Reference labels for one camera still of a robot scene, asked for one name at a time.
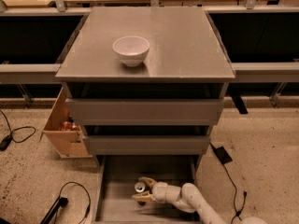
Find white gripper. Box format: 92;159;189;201
132;177;168;203

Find redbull can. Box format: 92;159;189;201
135;182;146;205

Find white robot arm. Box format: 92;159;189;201
132;177;227;224

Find grey open bottom drawer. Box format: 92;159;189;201
92;156;199;224

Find grey middle drawer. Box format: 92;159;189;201
83;135;210;155

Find grey drawer cabinet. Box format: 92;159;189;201
56;7;235;168

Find grey top drawer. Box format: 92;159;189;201
66;98;223;126

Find black power adapter right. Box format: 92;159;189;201
213;147;233;164

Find wooden box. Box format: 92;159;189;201
43;90;91;158

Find copper object in box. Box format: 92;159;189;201
61;121;80;131

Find white bowl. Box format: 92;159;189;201
112;35;150;67

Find black cable bottom left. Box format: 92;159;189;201
39;181;92;224

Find black cable right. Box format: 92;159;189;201
221;161;249;224

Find black adapter cable left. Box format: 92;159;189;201
0;109;37;152

